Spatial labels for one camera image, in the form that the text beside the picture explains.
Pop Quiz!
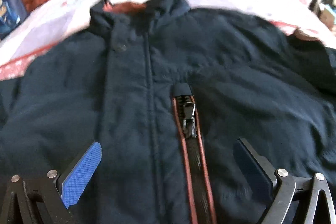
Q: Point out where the blue gift bag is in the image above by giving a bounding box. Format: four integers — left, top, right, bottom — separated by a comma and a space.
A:
0, 0, 29, 40

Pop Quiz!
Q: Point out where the dark navy padded jacket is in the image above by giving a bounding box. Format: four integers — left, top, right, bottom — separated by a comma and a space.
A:
1, 0, 335, 223

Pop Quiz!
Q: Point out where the red checkered mat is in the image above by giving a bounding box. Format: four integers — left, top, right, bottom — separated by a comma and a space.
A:
1, 20, 334, 81

